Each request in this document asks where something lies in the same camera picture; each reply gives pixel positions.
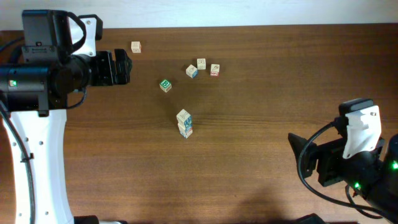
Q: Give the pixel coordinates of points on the far left plain wooden block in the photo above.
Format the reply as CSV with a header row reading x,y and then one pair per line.
x,y
136,47

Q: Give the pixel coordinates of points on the blue edged wooden block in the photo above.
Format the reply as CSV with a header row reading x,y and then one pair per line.
x,y
186,132

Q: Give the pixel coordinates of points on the blue sided picture block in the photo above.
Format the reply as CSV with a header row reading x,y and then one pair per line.
x,y
191,71

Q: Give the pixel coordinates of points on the plain picture wooden block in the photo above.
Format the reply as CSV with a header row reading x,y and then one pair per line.
x,y
201,63

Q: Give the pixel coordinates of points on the red sided picture block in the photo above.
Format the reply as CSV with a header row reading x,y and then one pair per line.
x,y
215,70

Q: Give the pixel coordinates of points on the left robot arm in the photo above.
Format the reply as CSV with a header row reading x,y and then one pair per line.
x,y
56,56

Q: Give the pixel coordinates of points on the green letter B block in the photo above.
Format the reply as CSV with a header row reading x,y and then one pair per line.
x,y
165,85

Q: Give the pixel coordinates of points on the red letter P block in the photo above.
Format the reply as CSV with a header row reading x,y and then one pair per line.
x,y
184,118

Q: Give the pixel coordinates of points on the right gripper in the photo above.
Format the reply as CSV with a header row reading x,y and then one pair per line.
x,y
322,153

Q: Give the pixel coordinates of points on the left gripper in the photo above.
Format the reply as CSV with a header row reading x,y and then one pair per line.
x,y
124,65

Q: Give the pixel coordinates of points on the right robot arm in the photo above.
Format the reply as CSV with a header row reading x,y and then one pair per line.
x,y
371,184

